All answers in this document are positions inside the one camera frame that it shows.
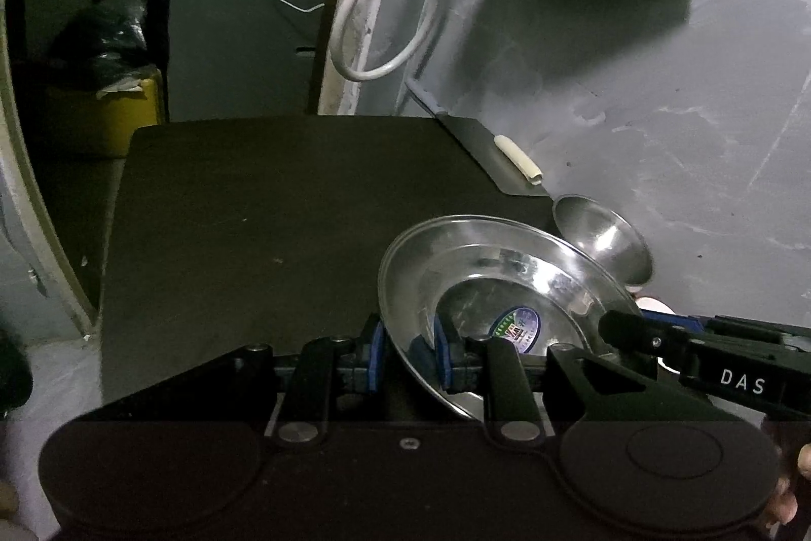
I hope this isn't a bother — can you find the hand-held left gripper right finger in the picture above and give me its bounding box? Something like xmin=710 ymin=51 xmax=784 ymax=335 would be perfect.
xmin=432 ymin=311 xmax=724 ymax=448

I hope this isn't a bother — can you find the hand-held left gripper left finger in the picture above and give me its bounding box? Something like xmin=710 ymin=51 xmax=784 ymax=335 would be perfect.
xmin=212 ymin=316 xmax=389 ymax=450

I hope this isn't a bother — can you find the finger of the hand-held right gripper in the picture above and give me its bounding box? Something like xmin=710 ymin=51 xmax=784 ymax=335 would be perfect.
xmin=598 ymin=309 xmax=696 ymax=375

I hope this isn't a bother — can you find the stainless steel bowl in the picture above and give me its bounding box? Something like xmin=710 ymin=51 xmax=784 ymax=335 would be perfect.
xmin=553 ymin=193 xmax=654 ymax=286

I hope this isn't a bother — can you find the stainless steel plate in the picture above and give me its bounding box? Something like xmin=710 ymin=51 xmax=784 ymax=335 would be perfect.
xmin=378 ymin=214 xmax=642 ymax=423

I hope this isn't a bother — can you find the person's right hand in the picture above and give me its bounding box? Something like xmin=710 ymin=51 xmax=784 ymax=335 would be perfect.
xmin=763 ymin=442 xmax=811 ymax=530

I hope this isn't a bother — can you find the steel cleaver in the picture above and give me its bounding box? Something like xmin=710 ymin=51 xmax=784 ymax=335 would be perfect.
xmin=405 ymin=77 xmax=554 ymax=198

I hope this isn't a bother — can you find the small white roll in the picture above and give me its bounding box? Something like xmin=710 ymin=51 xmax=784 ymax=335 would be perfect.
xmin=494 ymin=134 xmax=546 ymax=187

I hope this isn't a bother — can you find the grey cabinet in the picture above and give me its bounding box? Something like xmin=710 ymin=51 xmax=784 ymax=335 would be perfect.
xmin=170 ymin=0 xmax=346 ymax=122

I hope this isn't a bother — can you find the yellow bin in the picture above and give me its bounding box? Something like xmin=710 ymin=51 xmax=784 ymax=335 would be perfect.
xmin=38 ymin=72 xmax=164 ymax=157

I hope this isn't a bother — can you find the black plastic bag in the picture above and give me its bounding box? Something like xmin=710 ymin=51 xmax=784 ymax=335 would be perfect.
xmin=54 ymin=0 xmax=153 ymax=92

